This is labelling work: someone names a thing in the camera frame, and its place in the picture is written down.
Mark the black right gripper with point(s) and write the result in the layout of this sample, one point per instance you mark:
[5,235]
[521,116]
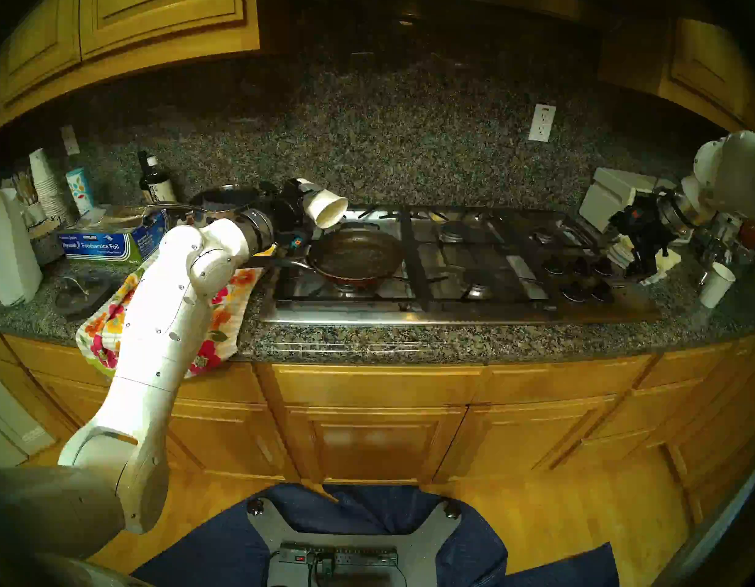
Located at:
[643,228]

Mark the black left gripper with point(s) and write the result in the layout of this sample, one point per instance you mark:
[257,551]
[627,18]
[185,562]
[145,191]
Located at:
[288,213]

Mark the white paper cup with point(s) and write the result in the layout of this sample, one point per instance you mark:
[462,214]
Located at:
[715,284]
[325,206]

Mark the large black stove knob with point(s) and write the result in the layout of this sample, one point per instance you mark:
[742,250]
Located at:
[600,293]
[575,293]

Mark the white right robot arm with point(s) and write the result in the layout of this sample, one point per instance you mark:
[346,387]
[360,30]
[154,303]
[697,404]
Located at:
[732,170]

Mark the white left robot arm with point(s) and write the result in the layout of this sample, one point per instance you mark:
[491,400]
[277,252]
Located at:
[169,310]

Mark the small black stove knob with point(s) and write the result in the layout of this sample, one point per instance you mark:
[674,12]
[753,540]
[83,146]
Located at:
[555,266]
[599,266]
[579,266]

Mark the stainless steel pot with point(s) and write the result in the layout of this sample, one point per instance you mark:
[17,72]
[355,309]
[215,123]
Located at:
[227,197]

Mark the black gas stove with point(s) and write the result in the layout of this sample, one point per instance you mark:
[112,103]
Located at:
[451,313]

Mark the leaf patterned blue cup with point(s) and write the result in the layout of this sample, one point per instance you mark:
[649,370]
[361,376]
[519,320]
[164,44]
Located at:
[80,189]

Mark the dark glass pot lid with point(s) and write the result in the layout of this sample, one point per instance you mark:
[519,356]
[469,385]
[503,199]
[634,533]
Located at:
[84,295]

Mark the white utensil holder cup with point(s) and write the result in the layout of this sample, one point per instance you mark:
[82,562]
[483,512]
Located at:
[32,211]

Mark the folded dishcloth stack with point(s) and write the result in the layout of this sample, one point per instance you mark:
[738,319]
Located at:
[668,258]

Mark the small black burner grate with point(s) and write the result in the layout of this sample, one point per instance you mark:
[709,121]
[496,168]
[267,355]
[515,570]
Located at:
[570,232]

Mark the white toaster oven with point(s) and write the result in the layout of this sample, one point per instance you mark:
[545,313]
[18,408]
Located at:
[603,194]

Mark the dark nonstick frying pan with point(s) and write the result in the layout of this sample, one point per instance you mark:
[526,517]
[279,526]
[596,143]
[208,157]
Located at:
[356,255]

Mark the large black burner grate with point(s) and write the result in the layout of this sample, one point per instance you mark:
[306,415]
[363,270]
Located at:
[414,268]
[438,249]

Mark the dark bottle white cap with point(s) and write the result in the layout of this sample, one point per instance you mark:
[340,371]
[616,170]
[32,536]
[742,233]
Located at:
[160,185]

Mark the black glass bottle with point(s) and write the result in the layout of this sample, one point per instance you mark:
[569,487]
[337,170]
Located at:
[144,176]

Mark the blue foil sheets box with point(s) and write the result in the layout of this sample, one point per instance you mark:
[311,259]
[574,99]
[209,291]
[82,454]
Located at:
[102,243]

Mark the wooden base cabinets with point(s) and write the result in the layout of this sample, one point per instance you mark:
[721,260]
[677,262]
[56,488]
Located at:
[377,420]

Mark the floral kitchen towel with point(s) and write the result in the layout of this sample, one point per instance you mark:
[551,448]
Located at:
[108,341]

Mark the stack of paper cups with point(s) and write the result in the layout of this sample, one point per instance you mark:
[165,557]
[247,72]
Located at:
[44,182]

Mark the dark patterned basket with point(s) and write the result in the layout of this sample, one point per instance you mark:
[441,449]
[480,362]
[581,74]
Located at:
[44,243]

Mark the white paper towel roll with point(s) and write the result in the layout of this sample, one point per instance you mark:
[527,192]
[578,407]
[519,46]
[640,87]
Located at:
[10,249]

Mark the grey power strip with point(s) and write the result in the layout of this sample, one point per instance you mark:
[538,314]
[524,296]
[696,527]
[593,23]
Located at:
[347,556]

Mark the blue blanket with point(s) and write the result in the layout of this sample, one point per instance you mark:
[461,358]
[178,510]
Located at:
[212,555]

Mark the white wall power outlet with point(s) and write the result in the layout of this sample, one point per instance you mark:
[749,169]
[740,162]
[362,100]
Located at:
[542,123]

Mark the wooden wall cabinet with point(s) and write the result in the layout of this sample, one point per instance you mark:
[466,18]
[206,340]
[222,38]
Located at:
[120,17]
[701,66]

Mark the white wall switch plate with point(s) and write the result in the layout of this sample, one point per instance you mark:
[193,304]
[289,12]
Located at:
[70,140]

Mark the black base plate knob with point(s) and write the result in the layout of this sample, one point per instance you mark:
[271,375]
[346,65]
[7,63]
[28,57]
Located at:
[452,509]
[255,506]

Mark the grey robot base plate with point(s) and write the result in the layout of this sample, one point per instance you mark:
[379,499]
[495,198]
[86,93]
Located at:
[261,531]

